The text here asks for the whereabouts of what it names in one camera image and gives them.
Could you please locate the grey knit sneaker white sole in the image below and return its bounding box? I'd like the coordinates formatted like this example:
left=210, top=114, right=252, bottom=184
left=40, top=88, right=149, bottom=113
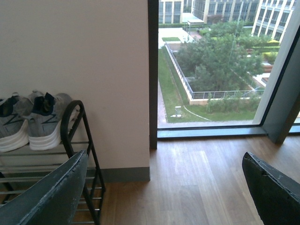
left=25, top=93, right=72, bottom=151

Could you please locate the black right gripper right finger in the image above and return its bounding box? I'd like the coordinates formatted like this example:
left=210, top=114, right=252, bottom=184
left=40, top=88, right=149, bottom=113
left=242, top=152, right=300, bottom=225

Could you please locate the dark window frame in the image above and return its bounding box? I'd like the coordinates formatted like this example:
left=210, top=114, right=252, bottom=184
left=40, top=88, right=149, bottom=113
left=148, top=0, right=300, bottom=149

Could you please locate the black metal shoe rack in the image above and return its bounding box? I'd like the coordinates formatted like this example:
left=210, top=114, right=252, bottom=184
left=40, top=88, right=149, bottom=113
left=0, top=100, right=105, bottom=225

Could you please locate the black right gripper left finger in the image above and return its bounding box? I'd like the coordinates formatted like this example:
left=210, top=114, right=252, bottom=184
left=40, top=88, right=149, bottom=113
left=0, top=150, right=88, bottom=225

